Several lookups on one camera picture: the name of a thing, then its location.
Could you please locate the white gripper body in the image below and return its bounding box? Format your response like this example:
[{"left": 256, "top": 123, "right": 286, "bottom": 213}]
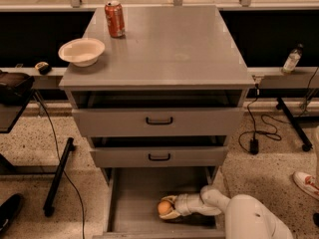
[{"left": 174, "top": 194, "right": 192, "bottom": 216}]

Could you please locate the orange fruit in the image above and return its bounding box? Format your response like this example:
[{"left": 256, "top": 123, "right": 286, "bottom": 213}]
[{"left": 158, "top": 200, "right": 171, "bottom": 215}]

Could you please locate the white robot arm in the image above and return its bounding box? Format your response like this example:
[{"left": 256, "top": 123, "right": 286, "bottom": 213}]
[{"left": 158, "top": 185, "right": 294, "bottom": 239}]

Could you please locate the grey bottom drawer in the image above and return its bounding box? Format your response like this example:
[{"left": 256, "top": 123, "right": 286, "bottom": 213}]
[{"left": 93, "top": 166, "right": 225, "bottom": 239}]

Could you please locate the grey drawer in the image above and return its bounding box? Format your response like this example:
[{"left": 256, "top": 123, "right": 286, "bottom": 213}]
[
  {"left": 69, "top": 91, "right": 243, "bottom": 137},
  {"left": 93, "top": 166, "right": 225, "bottom": 239},
  {"left": 91, "top": 135, "right": 228, "bottom": 168}
]

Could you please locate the grey middle drawer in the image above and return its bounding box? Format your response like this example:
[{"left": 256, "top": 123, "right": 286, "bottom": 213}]
[{"left": 91, "top": 135, "right": 228, "bottom": 168}]

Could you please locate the grey drawer cabinet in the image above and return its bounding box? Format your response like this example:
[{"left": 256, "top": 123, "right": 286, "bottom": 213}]
[{"left": 60, "top": 6, "right": 253, "bottom": 179}]

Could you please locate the grey top drawer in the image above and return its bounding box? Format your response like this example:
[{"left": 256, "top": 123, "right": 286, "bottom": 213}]
[{"left": 69, "top": 91, "right": 243, "bottom": 137}]

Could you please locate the white red sneaker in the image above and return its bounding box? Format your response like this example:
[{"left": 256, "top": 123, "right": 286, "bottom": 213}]
[{"left": 293, "top": 171, "right": 319, "bottom": 200}]

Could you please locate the black wheeled stand leg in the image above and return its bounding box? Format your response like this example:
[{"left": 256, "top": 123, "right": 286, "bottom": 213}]
[{"left": 276, "top": 98, "right": 312, "bottom": 152}]

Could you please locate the black shoe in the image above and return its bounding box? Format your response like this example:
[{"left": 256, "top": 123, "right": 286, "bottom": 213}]
[{"left": 0, "top": 193, "right": 24, "bottom": 235}]

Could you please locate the white bowl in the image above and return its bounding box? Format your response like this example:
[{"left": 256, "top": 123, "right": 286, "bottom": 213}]
[{"left": 58, "top": 38, "right": 105, "bottom": 67}]

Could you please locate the clear plastic bottle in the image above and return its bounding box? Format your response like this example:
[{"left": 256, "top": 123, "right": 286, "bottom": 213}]
[{"left": 282, "top": 44, "right": 303, "bottom": 74}]

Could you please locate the black side table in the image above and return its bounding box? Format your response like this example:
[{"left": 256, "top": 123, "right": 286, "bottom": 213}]
[{"left": 0, "top": 90, "right": 76, "bottom": 217}]

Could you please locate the black yellow tape measure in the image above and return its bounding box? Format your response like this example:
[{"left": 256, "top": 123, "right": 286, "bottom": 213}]
[{"left": 35, "top": 62, "right": 52, "bottom": 75}]

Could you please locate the black bag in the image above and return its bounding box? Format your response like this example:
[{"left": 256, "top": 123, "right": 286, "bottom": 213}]
[{"left": 0, "top": 71, "right": 34, "bottom": 105}]

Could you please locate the red soda can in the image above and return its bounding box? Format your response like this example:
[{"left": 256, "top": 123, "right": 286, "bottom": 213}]
[{"left": 105, "top": 0, "right": 125, "bottom": 38}]

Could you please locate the black power cable right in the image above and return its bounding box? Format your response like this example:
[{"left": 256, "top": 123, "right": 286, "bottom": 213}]
[{"left": 237, "top": 83, "right": 283, "bottom": 155}]

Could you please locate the black floor cable left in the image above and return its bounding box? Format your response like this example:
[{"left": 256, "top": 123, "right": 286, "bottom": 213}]
[{"left": 34, "top": 92, "right": 87, "bottom": 239}]

